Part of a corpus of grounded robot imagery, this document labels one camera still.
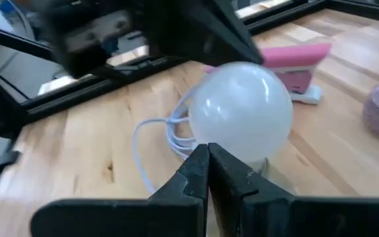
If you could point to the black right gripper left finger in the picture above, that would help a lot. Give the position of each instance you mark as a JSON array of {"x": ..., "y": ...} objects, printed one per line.
[{"x": 163, "y": 214}]

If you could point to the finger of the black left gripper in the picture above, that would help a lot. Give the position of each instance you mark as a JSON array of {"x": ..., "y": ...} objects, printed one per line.
[{"x": 196, "y": 33}]

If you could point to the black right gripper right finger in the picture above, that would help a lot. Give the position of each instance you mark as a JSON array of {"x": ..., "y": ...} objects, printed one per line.
[{"x": 291, "y": 217}]

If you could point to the white light bulb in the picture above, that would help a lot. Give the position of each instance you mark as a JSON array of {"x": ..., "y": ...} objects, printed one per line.
[{"x": 242, "y": 112}]

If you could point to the pink stapler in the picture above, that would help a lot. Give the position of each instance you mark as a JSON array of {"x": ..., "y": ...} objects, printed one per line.
[{"x": 294, "y": 57}]

